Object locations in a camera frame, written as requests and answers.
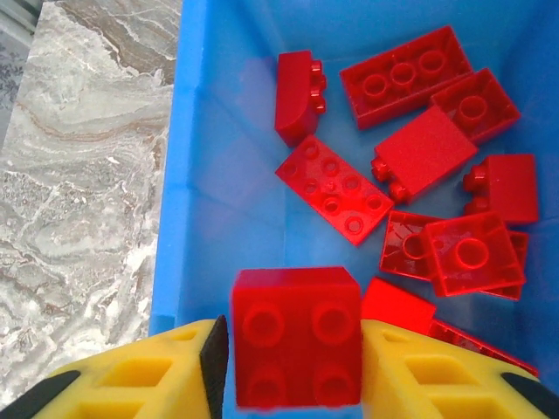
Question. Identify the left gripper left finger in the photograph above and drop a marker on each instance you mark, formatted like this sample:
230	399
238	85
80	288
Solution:
131	349

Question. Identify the aluminium side frame rail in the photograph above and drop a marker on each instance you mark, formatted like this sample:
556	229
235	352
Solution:
22	11

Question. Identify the red lego brick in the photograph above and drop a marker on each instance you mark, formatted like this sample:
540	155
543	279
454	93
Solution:
480	349
297	340
399	253
474	253
404	83
425	155
397	305
334	190
508	187
297	100
476	105

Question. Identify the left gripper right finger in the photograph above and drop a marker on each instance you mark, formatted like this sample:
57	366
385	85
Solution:
458	393

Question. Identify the blue two-compartment plastic bin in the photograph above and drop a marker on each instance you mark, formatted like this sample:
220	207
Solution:
227	174

